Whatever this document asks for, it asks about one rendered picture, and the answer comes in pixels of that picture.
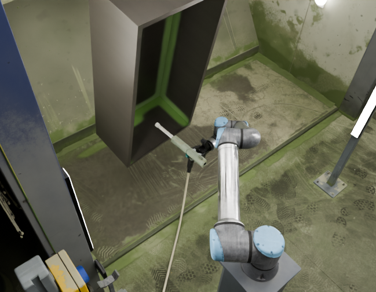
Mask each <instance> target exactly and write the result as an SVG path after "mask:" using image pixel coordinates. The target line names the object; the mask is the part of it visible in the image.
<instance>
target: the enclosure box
mask: <svg viewBox="0 0 376 292"><path fill-rule="evenodd" d="M227 2H228V0H89V18H90V37H91V49H92V68H93V88H94V108H95V119H96V134H97V135H98V136H99V137H100V138H101V139H102V141H103V142H104V143H105V144H106V145H107V146H108V147H109V149H110V150H111V151H112V152H113V153H114V154H115V155H116V156H117V157H118V158H119V159H120V160H121V161H122V163H123V164H124V165H125V166H126V167H127V168H128V167H130V166H131V165H132V164H134V163H136V162H137V161H138V160H140V159H141V158H143V157H144V156H146V155H147V154H149V153H150V152H152V151H153V150H154V149H156V148H157V147H159V146H160V145H162V144H163V143H165V142H166V141H167V140H169V139H171V138H170V137H169V136H168V135H167V134H165V133H164V132H162V131H161V129H159V128H157V127H156V126H155V124H156V123H157V122H158V123H159V124H160V125H161V126H162V127H163V128H164V129H166V130H167V131H168V132H169V133H170V134H172V135H173V136H175V135H176V134H178V133H179V132H181V131H182V130H184V129H185V128H186V127H188V126H189V125H190V124H191V120H192V117H193V114H194V110H195V107H196V103H197V101H198V97H199V93H200V90H201V88H202V84H203V80H204V78H205V74H206V71H207V67H208V65H209V61H210V58H211V54H212V51H213V47H214V44H215V41H216V38H217V34H218V30H219V28H220V24H221V21H222V17H223V15H224V11H225V8H226V5H227Z"/></svg>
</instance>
